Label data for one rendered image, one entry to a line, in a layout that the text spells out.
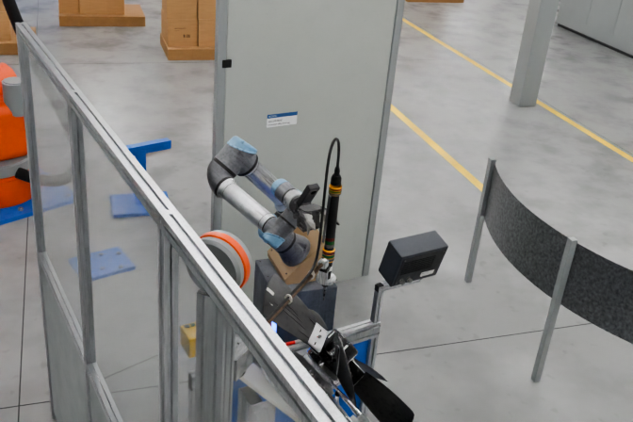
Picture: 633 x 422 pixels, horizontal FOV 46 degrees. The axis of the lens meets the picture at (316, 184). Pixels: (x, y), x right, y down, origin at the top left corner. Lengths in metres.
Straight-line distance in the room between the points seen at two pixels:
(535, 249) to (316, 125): 1.48
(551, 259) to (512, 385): 0.80
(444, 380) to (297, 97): 1.87
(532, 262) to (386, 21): 1.67
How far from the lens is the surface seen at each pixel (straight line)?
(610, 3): 13.22
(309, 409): 1.19
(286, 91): 4.37
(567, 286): 4.39
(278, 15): 4.21
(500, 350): 4.91
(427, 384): 4.51
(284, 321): 2.55
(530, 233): 4.52
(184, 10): 9.85
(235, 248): 1.77
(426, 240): 3.34
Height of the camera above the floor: 2.85
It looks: 26 degrees down
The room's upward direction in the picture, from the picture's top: 5 degrees clockwise
